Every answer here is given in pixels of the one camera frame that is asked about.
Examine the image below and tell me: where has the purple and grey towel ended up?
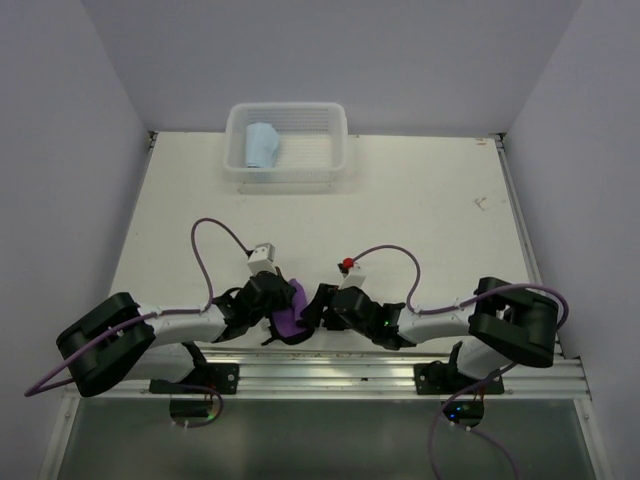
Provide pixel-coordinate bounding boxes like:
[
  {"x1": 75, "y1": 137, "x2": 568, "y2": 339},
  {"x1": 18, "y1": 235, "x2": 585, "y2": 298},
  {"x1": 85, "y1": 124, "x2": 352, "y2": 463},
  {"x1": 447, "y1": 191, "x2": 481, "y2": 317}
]
[{"x1": 261, "y1": 278, "x2": 315, "y2": 346}]

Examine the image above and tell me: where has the light blue towel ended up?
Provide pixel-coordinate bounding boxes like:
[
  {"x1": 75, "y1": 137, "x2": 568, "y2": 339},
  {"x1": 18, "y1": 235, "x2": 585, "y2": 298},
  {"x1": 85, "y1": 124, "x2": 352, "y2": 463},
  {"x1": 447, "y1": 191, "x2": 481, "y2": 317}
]
[{"x1": 245, "y1": 122, "x2": 280, "y2": 168}]

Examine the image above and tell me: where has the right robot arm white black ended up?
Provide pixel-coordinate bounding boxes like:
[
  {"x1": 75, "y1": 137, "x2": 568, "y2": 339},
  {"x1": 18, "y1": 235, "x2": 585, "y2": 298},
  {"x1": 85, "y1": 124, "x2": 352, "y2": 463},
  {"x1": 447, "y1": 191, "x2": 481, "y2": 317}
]
[{"x1": 299, "y1": 277, "x2": 569, "y2": 393}]

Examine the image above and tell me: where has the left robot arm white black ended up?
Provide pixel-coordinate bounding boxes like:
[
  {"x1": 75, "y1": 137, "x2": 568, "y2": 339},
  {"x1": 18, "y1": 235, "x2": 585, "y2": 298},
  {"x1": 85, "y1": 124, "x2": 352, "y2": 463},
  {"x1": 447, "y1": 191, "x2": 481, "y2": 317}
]
[{"x1": 56, "y1": 272, "x2": 297, "y2": 397}]

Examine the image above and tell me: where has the white plastic basket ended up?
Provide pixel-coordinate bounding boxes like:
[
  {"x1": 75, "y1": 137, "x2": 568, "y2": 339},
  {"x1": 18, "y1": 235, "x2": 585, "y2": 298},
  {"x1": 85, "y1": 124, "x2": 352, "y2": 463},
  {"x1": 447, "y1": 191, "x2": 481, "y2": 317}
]
[{"x1": 222, "y1": 102, "x2": 348, "y2": 183}]

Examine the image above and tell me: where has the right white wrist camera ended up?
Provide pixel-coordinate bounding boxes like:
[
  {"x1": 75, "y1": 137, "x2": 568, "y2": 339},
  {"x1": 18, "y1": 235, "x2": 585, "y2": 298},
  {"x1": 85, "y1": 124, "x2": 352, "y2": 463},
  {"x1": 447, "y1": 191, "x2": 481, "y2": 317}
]
[{"x1": 338, "y1": 257, "x2": 366, "y2": 290}]

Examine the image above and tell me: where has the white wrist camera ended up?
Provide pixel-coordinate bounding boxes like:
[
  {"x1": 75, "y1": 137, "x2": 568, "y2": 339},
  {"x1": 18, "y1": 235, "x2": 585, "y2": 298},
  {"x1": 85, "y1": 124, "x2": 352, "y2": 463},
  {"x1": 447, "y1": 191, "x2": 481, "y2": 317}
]
[
  {"x1": 338, "y1": 257, "x2": 366, "y2": 290},
  {"x1": 247, "y1": 243, "x2": 277, "y2": 275}
]

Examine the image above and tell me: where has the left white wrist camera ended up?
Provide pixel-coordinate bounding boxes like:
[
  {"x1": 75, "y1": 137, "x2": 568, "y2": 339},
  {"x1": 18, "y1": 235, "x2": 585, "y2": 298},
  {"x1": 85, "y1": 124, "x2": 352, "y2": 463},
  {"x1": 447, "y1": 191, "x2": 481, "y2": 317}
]
[{"x1": 247, "y1": 243, "x2": 277, "y2": 275}]

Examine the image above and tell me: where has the aluminium mounting rail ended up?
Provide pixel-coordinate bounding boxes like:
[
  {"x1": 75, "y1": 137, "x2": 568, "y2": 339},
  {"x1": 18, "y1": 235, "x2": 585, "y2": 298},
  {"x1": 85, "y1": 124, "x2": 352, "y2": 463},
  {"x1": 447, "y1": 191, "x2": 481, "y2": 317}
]
[{"x1": 67, "y1": 349, "x2": 586, "y2": 401}]

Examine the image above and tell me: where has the left black base bracket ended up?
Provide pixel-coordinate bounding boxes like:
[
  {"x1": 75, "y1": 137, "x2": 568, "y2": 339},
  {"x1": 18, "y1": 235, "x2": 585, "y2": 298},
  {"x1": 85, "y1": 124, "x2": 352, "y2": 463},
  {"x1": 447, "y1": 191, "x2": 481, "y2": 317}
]
[{"x1": 149, "y1": 362, "x2": 240, "y2": 395}]

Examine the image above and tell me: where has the black base bracket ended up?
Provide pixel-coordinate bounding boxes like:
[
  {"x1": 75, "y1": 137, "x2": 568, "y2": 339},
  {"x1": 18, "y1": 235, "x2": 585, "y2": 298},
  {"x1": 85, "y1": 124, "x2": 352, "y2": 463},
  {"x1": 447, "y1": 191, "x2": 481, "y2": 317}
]
[
  {"x1": 149, "y1": 362, "x2": 240, "y2": 395},
  {"x1": 413, "y1": 360, "x2": 477, "y2": 395}
]

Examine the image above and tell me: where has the right black base bracket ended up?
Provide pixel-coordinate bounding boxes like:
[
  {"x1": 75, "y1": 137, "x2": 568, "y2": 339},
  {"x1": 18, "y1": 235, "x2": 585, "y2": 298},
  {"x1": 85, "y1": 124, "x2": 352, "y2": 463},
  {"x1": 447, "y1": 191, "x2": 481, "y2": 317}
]
[{"x1": 413, "y1": 360, "x2": 477, "y2": 395}]

